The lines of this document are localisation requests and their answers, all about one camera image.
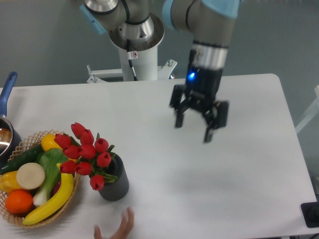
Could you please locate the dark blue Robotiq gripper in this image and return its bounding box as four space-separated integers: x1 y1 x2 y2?
169 66 229 143

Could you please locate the red tulip bouquet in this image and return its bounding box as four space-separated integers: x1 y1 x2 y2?
54 122 118 191

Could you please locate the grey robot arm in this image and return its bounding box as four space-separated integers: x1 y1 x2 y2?
80 0 240 142

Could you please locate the dark grey ribbed vase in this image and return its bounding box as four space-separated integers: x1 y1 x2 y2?
99 155 129 201

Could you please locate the bare human hand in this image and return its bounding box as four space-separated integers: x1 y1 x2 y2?
93 207 135 239

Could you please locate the white metal table clamp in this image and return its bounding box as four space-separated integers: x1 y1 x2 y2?
86 59 177 83

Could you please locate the yellow plastic banana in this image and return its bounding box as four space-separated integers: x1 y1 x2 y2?
22 173 74 226

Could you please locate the yellow lemon toy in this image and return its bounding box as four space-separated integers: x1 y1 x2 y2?
41 133 80 160

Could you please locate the black device at edge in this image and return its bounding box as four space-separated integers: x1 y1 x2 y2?
301 202 319 228

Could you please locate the green bok choy toy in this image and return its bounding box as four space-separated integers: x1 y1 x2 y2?
33 148 68 207

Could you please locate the woven wicker basket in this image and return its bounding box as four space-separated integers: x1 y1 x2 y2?
0 130 81 229

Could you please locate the green cucumber toy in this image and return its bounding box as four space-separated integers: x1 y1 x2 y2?
0 144 44 175

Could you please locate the round beige radish slice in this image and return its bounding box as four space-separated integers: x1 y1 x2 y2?
16 163 45 190

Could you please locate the orange plastic fruit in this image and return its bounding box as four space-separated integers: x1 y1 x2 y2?
5 190 33 214

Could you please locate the yellow bell pepper toy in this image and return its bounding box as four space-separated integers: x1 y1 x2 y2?
0 171 22 193

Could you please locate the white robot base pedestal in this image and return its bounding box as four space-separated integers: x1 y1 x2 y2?
117 46 158 81

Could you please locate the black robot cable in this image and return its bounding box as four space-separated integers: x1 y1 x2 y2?
126 39 139 82

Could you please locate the white frame at right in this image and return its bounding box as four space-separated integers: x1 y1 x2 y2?
295 85 319 134

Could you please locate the blue handled saucepan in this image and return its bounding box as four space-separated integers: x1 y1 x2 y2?
0 72 21 168

